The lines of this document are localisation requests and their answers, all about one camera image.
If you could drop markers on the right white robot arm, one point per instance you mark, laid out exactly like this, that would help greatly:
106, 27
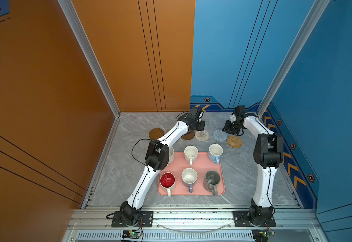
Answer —
268, 155

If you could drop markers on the white mug back left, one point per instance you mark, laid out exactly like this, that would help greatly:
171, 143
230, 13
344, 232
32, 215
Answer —
171, 155

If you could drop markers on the circuit board right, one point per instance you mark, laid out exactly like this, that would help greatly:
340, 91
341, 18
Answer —
262, 236

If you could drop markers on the blue grey woven coaster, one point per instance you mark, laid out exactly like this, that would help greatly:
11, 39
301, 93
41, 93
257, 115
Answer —
219, 135

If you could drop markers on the aluminium corner post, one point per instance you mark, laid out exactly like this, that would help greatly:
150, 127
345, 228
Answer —
302, 36
81, 36

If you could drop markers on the purple mug white inside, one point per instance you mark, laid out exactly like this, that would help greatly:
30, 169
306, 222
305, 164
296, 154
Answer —
189, 178

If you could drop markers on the plain brown round coaster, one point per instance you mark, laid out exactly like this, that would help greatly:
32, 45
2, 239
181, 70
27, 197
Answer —
156, 133

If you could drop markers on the tan wicker round coaster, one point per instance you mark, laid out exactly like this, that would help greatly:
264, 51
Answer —
234, 141

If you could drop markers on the grey green mug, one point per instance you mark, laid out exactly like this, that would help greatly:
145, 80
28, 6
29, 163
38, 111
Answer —
211, 182

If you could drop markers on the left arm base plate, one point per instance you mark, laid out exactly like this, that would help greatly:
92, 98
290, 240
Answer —
140, 218

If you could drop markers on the white woven round coaster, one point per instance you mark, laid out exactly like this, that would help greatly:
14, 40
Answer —
202, 136

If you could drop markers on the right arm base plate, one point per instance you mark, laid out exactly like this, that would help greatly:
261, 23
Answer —
239, 218

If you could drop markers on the pink rectangular tray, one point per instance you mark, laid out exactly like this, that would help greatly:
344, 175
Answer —
202, 165

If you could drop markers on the dark brown rimmed coaster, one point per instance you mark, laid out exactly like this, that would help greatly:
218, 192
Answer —
189, 135

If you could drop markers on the green circuit board left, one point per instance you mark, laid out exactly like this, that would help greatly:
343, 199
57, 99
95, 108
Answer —
133, 235

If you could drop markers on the light blue mug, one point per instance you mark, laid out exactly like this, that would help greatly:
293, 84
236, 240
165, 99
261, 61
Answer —
215, 153

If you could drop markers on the red inside white mug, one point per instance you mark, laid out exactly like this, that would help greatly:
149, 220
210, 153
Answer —
168, 183

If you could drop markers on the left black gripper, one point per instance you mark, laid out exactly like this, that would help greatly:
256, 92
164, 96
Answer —
201, 125

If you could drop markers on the aluminium front rail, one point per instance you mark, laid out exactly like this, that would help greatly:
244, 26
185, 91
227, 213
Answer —
194, 224

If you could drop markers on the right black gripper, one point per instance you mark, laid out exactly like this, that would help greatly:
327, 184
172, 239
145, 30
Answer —
227, 129

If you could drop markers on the white mug back middle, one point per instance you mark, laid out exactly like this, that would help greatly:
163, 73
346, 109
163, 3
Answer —
191, 154

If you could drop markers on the aluminium corner post right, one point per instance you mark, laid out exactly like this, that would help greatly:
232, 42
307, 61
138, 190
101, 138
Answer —
302, 36

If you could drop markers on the aluminium corner post left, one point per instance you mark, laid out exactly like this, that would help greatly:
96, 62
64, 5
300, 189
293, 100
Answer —
81, 36

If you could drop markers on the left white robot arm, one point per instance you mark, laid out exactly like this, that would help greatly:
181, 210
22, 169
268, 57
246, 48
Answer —
157, 159

